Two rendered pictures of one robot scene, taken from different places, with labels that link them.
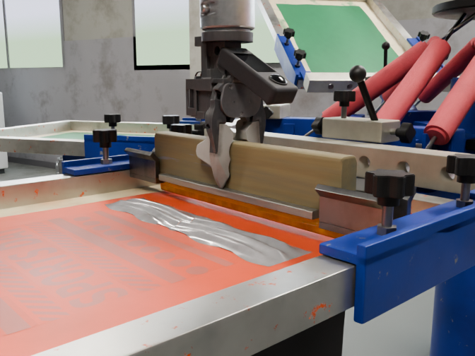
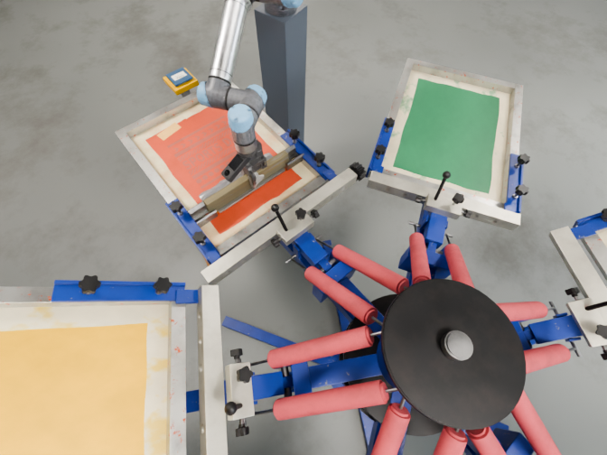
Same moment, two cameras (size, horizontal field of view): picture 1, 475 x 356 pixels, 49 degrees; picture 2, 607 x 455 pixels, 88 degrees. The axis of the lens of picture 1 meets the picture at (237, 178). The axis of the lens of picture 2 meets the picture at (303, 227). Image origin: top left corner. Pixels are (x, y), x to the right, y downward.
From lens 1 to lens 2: 149 cm
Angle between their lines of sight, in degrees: 80
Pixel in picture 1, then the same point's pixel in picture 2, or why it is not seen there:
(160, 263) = (205, 173)
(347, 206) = (200, 208)
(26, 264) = (210, 147)
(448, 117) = (310, 274)
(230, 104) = not seen: hidden behind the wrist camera
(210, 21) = not seen: hidden behind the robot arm
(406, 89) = (354, 259)
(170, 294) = (185, 176)
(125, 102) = not seen: outside the picture
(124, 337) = (148, 169)
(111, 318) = (176, 168)
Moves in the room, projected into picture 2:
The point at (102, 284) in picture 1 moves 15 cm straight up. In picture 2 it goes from (194, 163) to (182, 139)
